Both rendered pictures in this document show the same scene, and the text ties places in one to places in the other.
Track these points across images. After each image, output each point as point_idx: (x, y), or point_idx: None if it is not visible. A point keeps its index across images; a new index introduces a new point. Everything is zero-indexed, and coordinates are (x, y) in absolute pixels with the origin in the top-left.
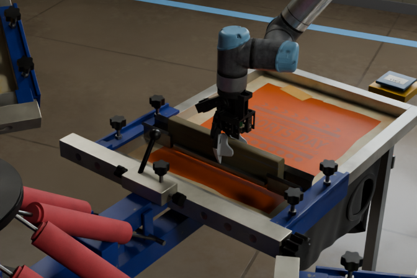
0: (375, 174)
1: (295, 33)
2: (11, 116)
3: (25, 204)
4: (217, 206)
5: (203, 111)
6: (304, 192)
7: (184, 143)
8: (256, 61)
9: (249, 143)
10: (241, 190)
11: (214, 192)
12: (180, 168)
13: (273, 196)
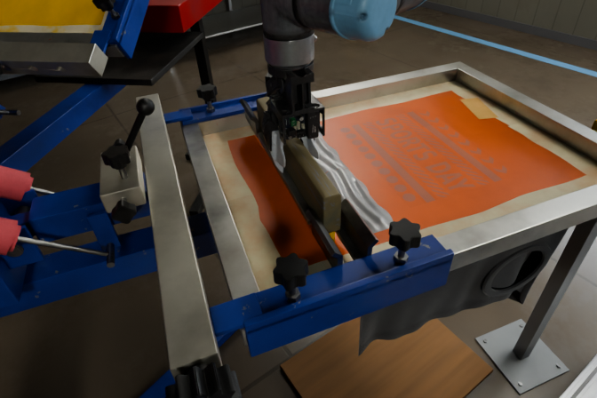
0: (553, 245)
1: None
2: (60, 55)
3: None
4: (168, 243)
5: (269, 94)
6: (348, 262)
7: None
8: (302, 8)
9: (362, 155)
10: (288, 218)
11: (253, 210)
12: (251, 164)
13: None
